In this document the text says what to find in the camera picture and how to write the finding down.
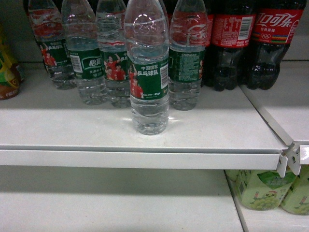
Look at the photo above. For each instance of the water bottle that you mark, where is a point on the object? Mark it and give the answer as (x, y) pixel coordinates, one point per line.
(110, 35)
(146, 34)
(45, 21)
(187, 42)
(80, 30)

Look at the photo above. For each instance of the water bottle, red players label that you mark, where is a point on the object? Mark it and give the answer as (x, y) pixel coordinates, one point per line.
(110, 35)

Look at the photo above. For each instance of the water bottle, logo barcode label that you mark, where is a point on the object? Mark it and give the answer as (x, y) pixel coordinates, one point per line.
(80, 30)

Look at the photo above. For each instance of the white adjacent shelf on right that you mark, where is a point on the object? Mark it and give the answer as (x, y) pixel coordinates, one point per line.
(285, 106)

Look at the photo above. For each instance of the cola bottle, barcode side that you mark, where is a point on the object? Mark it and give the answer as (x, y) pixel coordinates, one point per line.
(231, 32)

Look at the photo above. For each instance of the dark tea bottle, yellow-green label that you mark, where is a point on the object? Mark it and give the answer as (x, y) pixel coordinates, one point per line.
(10, 70)

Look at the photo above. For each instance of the cola bottle, red logo label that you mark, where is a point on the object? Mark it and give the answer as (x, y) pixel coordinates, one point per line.
(274, 29)

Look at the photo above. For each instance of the green grape drink bottle right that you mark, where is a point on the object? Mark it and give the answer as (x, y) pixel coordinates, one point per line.
(296, 201)

